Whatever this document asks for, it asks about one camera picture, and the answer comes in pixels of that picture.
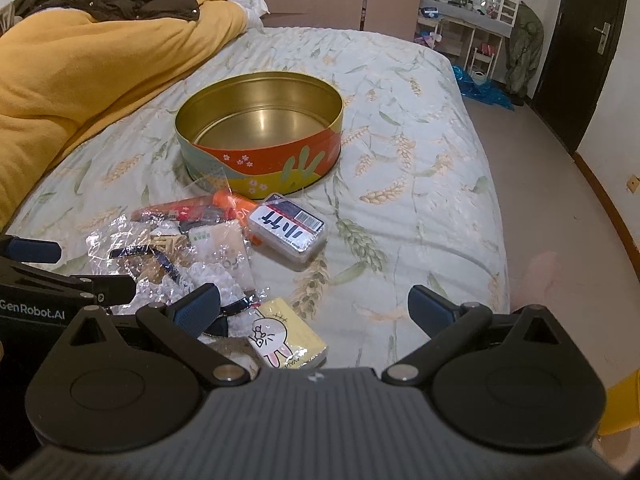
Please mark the clear bag with lace accessories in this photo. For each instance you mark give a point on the clear bag with lace accessories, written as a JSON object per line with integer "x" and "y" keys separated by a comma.
{"x": 158, "y": 255}

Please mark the brown snack bar sachet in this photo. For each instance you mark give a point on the brown snack bar sachet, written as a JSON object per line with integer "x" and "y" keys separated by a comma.
{"x": 180, "y": 209}

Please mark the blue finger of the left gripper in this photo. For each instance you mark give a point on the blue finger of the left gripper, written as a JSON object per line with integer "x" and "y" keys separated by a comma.
{"x": 33, "y": 251}

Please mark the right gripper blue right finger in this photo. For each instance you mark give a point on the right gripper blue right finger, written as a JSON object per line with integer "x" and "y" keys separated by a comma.
{"x": 430, "y": 311}

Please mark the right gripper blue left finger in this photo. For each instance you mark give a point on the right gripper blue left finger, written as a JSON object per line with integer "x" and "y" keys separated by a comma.
{"x": 196, "y": 311}

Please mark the yellow rabbit tissue pack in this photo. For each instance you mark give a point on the yellow rabbit tissue pack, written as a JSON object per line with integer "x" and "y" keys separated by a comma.
{"x": 283, "y": 339}

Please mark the yellow fleece blanket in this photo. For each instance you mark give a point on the yellow fleece blanket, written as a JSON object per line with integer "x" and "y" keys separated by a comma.
{"x": 65, "y": 77}

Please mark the yellow object on floor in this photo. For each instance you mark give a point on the yellow object on floor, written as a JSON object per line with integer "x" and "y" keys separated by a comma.
{"x": 622, "y": 406}

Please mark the clear plastic toothpick box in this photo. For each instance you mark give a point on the clear plastic toothpick box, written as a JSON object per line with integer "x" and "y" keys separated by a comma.
{"x": 287, "y": 228}

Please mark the white desk shelf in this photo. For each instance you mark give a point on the white desk shelf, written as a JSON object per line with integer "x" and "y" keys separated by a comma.
{"x": 472, "y": 37}

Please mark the round decorated metal tin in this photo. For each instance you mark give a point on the round decorated metal tin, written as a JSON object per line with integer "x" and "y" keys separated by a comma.
{"x": 266, "y": 132}

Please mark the green hanging jacket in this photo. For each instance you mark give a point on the green hanging jacket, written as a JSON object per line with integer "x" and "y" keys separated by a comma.
{"x": 523, "y": 52}

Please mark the blue plastic bag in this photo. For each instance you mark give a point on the blue plastic bag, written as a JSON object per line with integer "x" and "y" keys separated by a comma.
{"x": 487, "y": 93}

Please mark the white Face tissue pack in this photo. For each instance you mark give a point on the white Face tissue pack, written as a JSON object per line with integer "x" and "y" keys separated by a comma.
{"x": 224, "y": 243}

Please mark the dark door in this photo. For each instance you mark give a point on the dark door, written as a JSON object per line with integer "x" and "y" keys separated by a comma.
{"x": 581, "y": 51}

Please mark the orange tube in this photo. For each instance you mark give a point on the orange tube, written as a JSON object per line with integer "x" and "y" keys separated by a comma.
{"x": 236, "y": 207}

